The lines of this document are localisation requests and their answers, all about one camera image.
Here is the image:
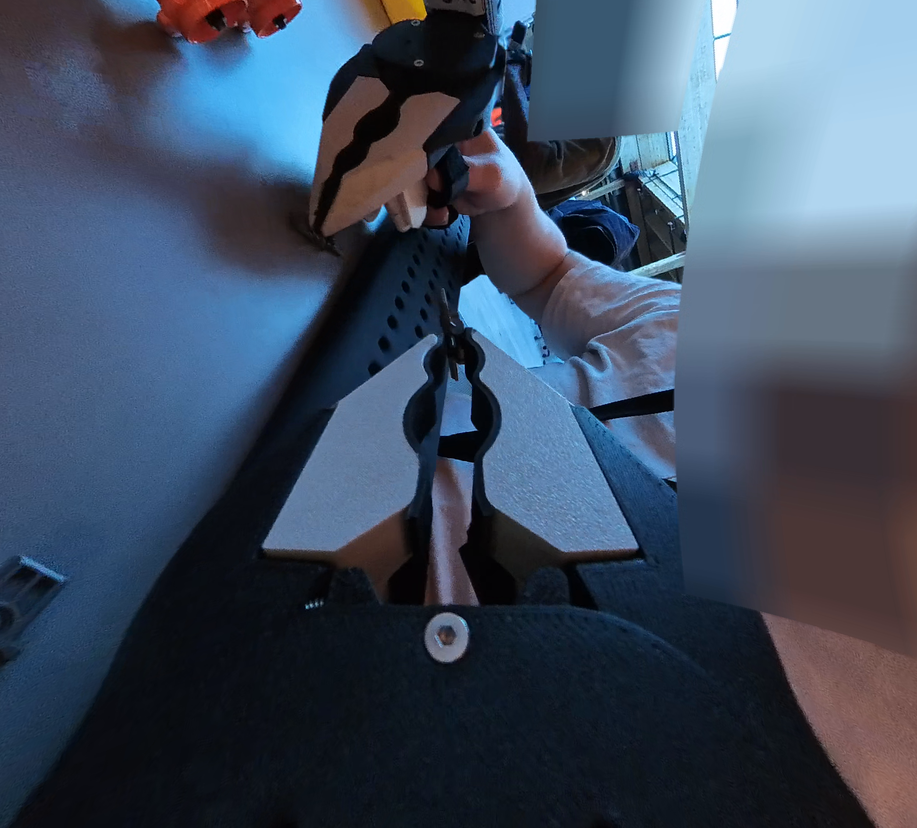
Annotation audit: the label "black strap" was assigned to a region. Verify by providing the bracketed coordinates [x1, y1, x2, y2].
[437, 389, 676, 460]

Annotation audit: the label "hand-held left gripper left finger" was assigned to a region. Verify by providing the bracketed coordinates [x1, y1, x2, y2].
[261, 333, 459, 605]

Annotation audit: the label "person's right hand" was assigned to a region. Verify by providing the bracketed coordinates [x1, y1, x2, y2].
[426, 128, 544, 228]

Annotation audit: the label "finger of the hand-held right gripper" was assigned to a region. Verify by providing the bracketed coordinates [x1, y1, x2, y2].
[309, 75, 393, 236]
[319, 93, 459, 239]

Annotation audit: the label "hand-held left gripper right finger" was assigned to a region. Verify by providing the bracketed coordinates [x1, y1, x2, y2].
[458, 330, 640, 605]

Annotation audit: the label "person's left forearm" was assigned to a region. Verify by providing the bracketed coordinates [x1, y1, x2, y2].
[759, 612, 917, 828]

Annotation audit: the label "person's right forearm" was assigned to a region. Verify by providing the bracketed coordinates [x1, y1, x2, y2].
[469, 194, 574, 320]

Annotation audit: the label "black perforated panel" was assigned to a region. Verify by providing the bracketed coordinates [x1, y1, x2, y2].
[315, 215, 480, 603]

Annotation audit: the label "rows of grey track links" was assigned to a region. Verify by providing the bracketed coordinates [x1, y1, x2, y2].
[0, 554, 67, 663]

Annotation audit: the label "grey desk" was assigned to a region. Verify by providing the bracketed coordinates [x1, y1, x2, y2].
[0, 0, 431, 828]

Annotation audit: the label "grey track link piece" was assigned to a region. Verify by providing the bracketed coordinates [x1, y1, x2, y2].
[292, 215, 343, 258]
[437, 287, 470, 381]

